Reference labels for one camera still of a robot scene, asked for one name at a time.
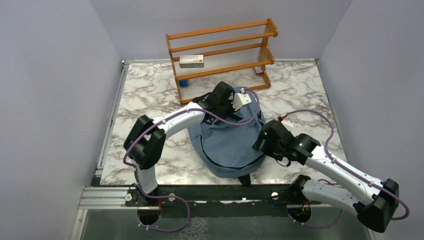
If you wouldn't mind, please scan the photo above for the blue student backpack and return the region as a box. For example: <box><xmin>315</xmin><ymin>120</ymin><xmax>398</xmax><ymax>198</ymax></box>
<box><xmin>187</xmin><ymin>91</ymin><xmax>266</xmax><ymax>187</ymax></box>

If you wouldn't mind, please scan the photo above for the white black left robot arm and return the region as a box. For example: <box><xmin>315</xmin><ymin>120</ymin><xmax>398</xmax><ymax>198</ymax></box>
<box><xmin>122</xmin><ymin>81</ymin><xmax>254</xmax><ymax>206</ymax></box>

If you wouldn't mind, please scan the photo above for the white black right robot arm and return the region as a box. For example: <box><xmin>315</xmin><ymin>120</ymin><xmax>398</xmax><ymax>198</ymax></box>
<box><xmin>252</xmin><ymin>120</ymin><xmax>400</xmax><ymax>233</ymax></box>

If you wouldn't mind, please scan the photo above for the blue small object under shelf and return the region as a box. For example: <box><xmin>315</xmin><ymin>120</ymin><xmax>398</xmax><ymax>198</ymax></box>
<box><xmin>178</xmin><ymin>79</ymin><xmax>189</xmax><ymax>88</ymax></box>

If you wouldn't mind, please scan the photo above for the small red card box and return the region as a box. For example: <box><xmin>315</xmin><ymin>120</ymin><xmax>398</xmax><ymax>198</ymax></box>
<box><xmin>253</xmin><ymin>66</ymin><xmax>264</xmax><ymax>75</ymax></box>

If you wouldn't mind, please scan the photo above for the white grey box on shelf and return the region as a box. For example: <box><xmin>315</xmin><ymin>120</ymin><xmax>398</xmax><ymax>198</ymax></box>
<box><xmin>178</xmin><ymin>54</ymin><xmax>205</xmax><ymax>68</ymax></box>

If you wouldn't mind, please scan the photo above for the orange wooden shelf rack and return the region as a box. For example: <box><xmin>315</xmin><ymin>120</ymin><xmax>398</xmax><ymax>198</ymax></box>
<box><xmin>165</xmin><ymin>18</ymin><xmax>279</xmax><ymax>105</ymax></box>

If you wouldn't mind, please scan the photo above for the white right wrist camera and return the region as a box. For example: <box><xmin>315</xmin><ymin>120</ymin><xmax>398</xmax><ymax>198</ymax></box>
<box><xmin>278</xmin><ymin>115</ymin><xmax>294</xmax><ymax>131</ymax></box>

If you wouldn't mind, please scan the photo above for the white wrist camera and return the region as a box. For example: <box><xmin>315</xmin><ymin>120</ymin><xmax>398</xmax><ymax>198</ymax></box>
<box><xmin>231</xmin><ymin>87</ymin><xmax>252</xmax><ymax>112</ymax></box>
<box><xmin>278</xmin><ymin>115</ymin><xmax>294</xmax><ymax>131</ymax></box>

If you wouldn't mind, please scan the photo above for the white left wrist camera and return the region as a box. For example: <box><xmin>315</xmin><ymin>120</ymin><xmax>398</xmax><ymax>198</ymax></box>
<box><xmin>231</xmin><ymin>87</ymin><xmax>252</xmax><ymax>112</ymax></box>

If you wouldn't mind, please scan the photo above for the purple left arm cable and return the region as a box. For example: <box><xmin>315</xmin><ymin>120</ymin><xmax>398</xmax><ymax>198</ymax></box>
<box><xmin>122</xmin><ymin>87</ymin><xmax>261</xmax><ymax>233</ymax></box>

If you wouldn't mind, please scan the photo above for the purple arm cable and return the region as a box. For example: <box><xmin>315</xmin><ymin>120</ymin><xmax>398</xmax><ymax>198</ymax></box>
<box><xmin>281</xmin><ymin>109</ymin><xmax>411</xmax><ymax>230</ymax></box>
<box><xmin>122</xmin><ymin>87</ymin><xmax>261</xmax><ymax>233</ymax></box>

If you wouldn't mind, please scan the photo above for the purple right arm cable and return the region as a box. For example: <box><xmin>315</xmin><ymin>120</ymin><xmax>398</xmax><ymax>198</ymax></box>
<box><xmin>281</xmin><ymin>109</ymin><xmax>411</xmax><ymax>230</ymax></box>

